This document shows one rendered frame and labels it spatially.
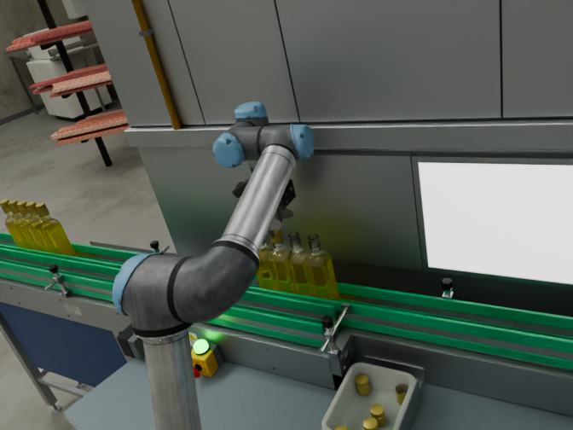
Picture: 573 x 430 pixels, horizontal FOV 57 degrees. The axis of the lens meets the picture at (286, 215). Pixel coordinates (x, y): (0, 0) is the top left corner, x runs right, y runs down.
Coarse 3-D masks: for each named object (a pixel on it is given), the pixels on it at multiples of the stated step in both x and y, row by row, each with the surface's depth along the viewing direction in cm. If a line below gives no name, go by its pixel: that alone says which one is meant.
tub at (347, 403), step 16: (352, 368) 135; (368, 368) 134; (384, 368) 133; (352, 384) 134; (384, 384) 134; (336, 400) 127; (352, 400) 134; (368, 400) 134; (384, 400) 133; (336, 416) 127; (352, 416) 131; (368, 416) 130; (400, 416) 120
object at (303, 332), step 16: (0, 272) 208; (16, 272) 202; (32, 272) 194; (48, 272) 189; (80, 288) 184; (96, 288) 178; (112, 288) 173; (224, 320) 152; (240, 320) 148; (256, 320) 145; (272, 320) 141; (288, 320) 138; (272, 336) 145; (288, 336) 141; (304, 336) 139; (320, 336) 136
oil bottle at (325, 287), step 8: (312, 256) 139; (320, 256) 138; (328, 256) 140; (312, 264) 139; (320, 264) 138; (328, 264) 140; (312, 272) 140; (320, 272) 139; (328, 272) 141; (312, 280) 142; (320, 280) 140; (328, 280) 141; (312, 288) 144; (320, 288) 142; (328, 288) 141; (336, 288) 146; (320, 296) 144; (328, 296) 142; (336, 296) 146
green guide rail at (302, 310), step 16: (0, 256) 218; (16, 256) 210; (32, 256) 204; (48, 256) 199; (64, 272) 199; (80, 272) 193; (96, 272) 188; (112, 272) 182; (240, 304) 157; (256, 304) 153; (272, 304) 149; (288, 304) 146; (304, 304) 143; (320, 304) 141; (304, 320) 146; (320, 320) 143
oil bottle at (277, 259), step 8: (272, 248) 146; (288, 248) 145; (272, 256) 145; (280, 256) 143; (272, 264) 146; (280, 264) 144; (272, 272) 148; (280, 272) 146; (288, 272) 146; (280, 280) 148; (288, 280) 146; (280, 288) 150; (288, 288) 148
